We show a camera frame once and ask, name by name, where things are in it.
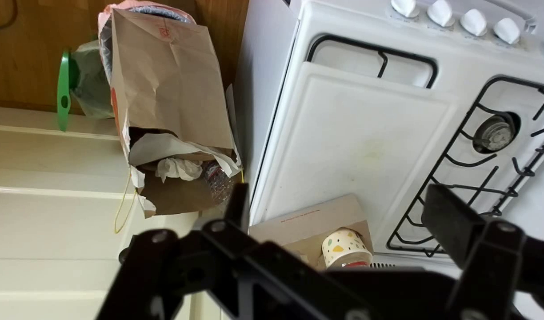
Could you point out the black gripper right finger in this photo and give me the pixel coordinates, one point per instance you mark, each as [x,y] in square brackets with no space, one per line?
[504,273]

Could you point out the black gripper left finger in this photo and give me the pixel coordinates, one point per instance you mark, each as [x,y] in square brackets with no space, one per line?
[225,268]

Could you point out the brown cardboard cup holder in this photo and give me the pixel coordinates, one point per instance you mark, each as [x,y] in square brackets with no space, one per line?
[301,229]

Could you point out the crumpled white paper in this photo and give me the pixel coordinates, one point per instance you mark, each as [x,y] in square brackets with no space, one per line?
[177,170]

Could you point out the black double stove grate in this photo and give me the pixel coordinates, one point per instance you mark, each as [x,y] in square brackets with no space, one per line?
[461,161]

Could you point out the round gas burner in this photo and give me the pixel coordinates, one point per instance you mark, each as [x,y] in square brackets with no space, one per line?
[497,133]

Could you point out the white plastic cutting board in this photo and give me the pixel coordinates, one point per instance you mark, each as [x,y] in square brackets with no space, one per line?
[354,143]

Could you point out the brown paper bag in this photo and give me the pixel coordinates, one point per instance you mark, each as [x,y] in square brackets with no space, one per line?
[166,78]

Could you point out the white gas stove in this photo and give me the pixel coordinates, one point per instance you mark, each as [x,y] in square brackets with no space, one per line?
[497,65]

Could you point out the grey plastic bag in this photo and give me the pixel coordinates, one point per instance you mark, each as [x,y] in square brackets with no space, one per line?
[93,78]

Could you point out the white stove knob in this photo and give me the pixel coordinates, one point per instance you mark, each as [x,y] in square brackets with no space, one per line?
[404,6]
[442,12]
[474,22]
[507,31]

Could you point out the black single stove grate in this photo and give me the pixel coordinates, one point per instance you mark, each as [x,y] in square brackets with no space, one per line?
[381,56]

